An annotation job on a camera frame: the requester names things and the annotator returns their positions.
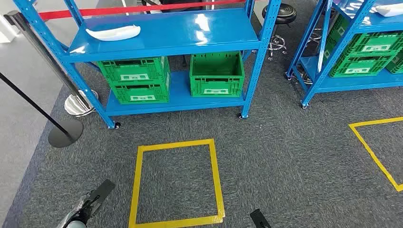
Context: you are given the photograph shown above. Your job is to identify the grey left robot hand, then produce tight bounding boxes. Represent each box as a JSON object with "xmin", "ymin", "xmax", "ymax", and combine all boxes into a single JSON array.
[{"xmin": 71, "ymin": 190, "xmax": 95, "ymax": 225}]

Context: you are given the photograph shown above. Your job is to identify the white curved plastic part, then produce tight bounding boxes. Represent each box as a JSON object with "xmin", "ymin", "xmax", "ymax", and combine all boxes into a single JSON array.
[
  {"xmin": 86, "ymin": 24, "xmax": 141, "ymax": 42},
  {"xmin": 371, "ymin": 3, "xmax": 403, "ymax": 17}
]

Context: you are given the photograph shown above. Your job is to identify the blue metal shelf rack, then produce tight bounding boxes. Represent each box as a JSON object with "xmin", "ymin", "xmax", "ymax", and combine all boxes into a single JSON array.
[
  {"xmin": 12, "ymin": 0, "xmax": 282, "ymax": 130},
  {"xmin": 285, "ymin": 0, "xmax": 403, "ymax": 109}
]

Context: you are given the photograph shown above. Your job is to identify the yellow floor tape square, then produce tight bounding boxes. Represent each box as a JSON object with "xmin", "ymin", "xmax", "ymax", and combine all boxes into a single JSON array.
[
  {"xmin": 348, "ymin": 117, "xmax": 403, "ymax": 192},
  {"xmin": 128, "ymin": 139, "xmax": 226, "ymax": 228}
]

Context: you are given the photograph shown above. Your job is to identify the open green plastic crate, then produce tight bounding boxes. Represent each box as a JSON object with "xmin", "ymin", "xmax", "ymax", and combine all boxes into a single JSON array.
[{"xmin": 189, "ymin": 51, "xmax": 245, "ymax": 98}]

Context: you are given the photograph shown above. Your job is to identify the white low platform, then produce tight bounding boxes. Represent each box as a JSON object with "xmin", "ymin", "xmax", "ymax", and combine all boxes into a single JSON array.
[{"xmin": 0, "ymin": 14, "xmax": 17, "ymax": 44}]

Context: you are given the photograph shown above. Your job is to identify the red barrier belt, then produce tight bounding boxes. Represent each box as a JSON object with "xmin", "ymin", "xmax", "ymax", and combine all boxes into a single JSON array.
[{"xmin": 38, "ymin": 0, "xmax": 246, "ymax": 21}]

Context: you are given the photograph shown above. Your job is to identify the black round stool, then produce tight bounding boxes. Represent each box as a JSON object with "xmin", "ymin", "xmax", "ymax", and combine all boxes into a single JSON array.
[
  {"xmin": 262, "ymin": 3, "xmax": 297, "ymax": 61},
  {"xmin": 307, "ymin": 28, "xmax": 325, "ymax": 44}
]

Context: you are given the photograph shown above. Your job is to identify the black stanchion post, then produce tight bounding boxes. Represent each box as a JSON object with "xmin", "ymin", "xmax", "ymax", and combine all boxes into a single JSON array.
[{"xmin": 0, "ymin": 72, "xmax": 84, "ymax": 149}]

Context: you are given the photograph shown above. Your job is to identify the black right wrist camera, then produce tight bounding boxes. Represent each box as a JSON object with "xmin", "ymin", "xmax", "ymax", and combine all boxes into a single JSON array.
[{"xmin": 250, "ymin": 209, "xmax": 272, "ymax": 228}]

